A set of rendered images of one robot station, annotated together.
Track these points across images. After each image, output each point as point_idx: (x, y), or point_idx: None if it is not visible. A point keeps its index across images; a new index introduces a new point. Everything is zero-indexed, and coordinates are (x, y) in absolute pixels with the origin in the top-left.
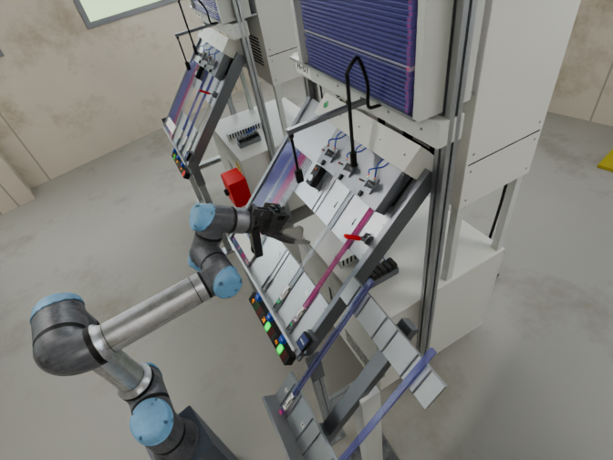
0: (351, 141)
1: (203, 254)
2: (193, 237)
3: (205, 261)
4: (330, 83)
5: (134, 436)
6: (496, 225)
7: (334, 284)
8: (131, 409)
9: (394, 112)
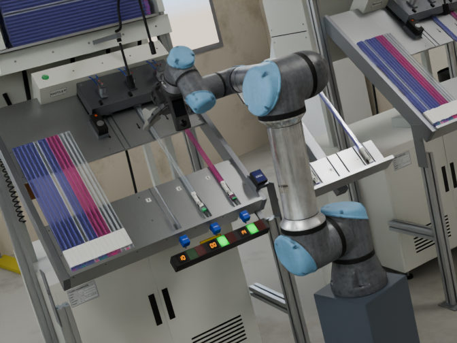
0: (149, 31)
1: (212, 74)
2: (191, 77)
3: (220, 73)
4: (40, 56)
5: (362, 207)
6: (151, 171)
7: (158, 266)
8: (334, 228)
9: (129, 30)
